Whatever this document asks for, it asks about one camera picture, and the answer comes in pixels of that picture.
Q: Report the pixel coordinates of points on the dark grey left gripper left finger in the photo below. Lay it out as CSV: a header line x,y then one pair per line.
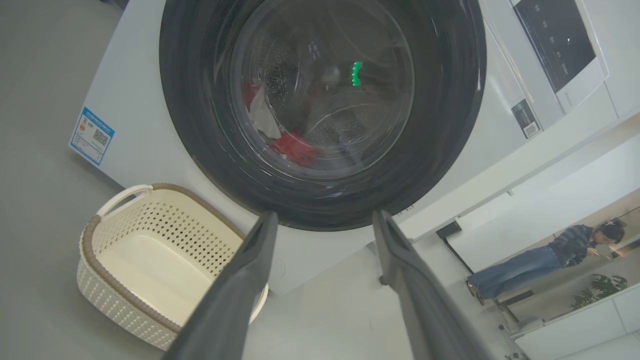
x,y
235,295

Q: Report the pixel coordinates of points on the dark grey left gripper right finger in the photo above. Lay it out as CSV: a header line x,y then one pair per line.
x,y
425,305

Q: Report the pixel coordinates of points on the washing machine door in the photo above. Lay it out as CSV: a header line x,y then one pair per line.
x,y
200,125

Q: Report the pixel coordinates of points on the red and white shorts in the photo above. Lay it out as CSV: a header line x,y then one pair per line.
x,y
264,117

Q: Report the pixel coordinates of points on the cream perforated laundry basket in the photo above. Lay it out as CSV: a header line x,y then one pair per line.
x,y
150,270

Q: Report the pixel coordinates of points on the white washing machine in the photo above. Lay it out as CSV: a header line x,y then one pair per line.
x,y
145,100

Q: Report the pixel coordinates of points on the black washing machine control panel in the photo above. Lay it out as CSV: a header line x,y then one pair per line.
x,y
555,40

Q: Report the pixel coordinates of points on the person in blue clothes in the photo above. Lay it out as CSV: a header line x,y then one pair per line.
x,y
530,265

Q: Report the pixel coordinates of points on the green potted plant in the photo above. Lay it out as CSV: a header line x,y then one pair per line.
x,y
600,290

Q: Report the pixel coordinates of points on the white partition panel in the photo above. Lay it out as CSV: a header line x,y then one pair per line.
x,y
550,175

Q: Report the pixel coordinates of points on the blue energy label sticker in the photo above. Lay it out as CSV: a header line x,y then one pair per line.
x,y
91,136

